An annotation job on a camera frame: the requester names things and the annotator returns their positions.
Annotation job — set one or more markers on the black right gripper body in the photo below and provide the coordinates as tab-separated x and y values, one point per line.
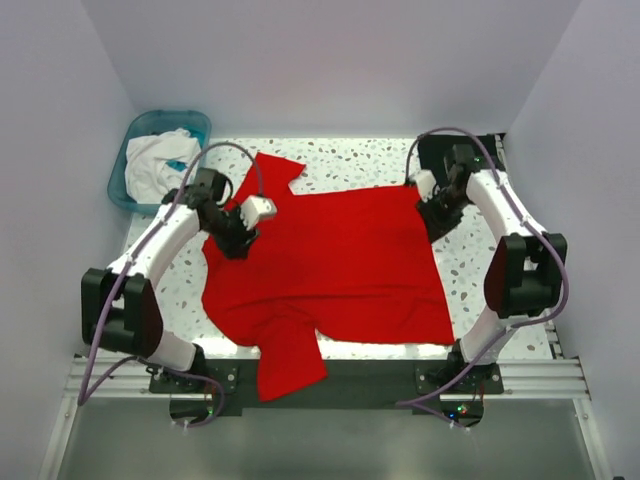
440	217

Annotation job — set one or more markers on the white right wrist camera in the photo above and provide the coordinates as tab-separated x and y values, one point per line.
425	183

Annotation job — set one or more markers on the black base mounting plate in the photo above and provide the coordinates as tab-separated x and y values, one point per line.
351	385

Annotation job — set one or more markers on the white crumpled t shirt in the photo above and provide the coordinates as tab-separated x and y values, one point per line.
147	177

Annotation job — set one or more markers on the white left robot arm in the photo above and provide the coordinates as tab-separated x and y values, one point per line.
119	308

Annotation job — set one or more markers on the red t shirt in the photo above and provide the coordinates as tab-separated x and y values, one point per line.
354	266

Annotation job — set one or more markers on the teal plastic laundry basket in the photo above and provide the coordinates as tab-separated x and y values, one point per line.
151	122

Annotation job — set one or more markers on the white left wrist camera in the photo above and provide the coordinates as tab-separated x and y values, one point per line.
255	209

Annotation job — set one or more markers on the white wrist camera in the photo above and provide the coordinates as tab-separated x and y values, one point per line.
255	209
425	183

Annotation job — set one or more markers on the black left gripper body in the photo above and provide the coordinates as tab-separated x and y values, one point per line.
235	238

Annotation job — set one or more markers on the aluminium front frame rail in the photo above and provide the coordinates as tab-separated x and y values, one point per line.
518	379

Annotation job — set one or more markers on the black folded t shirt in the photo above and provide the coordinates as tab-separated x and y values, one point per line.
433	149

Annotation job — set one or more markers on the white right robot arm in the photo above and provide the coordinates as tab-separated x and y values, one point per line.
526	274

